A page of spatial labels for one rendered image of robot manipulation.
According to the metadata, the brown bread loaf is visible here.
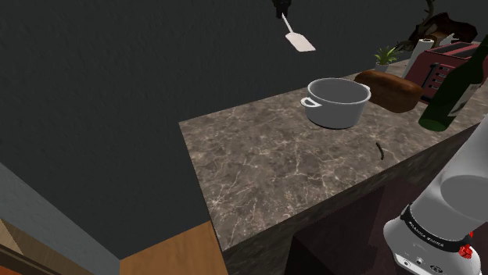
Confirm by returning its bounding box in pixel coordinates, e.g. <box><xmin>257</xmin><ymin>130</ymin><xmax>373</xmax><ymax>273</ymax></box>
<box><xmin>353</xmin><ymin>70</ymin><xmax>425</xmax><ymax>114</ymax></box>

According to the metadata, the grey cooking pot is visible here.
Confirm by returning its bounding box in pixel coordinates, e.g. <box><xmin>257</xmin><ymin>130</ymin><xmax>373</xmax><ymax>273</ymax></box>
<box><xmin>300</xmin><ymin>77</ymin><xmax>372</xmax><ymax>130</ymax></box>

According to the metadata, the red toaster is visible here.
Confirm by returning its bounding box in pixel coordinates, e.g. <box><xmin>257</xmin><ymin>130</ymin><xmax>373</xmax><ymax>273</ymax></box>
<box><xmin>404</xmin><ymin>41</ymin><xmax>488</xmax><ymax>105</ymax></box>

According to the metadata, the white spatula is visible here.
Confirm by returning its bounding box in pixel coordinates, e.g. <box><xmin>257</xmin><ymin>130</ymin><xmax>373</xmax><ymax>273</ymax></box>
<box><xmin>281</xmin><ymin>13</ymin><xmax>317</xmax><ymax>53</ymax></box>

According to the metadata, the dark brown driftwood decoration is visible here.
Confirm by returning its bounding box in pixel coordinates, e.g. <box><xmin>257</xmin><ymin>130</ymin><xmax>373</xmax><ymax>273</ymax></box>
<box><xmin>395</xmin><ymin>0</ymin><xmax>479</xmax><ymax>52</ymax></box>

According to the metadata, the small green potted plant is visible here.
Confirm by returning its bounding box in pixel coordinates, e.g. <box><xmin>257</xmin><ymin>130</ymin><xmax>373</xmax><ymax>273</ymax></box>
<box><xmin>374</xmin><ymin>45</ymin><xmax>400</xmax><ymax>73</ymax></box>

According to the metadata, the white paper towel roll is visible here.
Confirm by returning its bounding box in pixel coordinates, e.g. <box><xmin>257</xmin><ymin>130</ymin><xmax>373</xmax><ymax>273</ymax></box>
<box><xmin>402</xmin><ymin>37</ymin><xmax>436</xmax><ymax>79</ymax></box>

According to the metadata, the dark green wine bottle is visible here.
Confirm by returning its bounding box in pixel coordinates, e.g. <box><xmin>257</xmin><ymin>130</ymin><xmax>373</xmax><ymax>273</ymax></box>
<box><xmin>418</xmin><ymin>34</ymin><xmax>488</xmax><ymax>133</ymax></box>

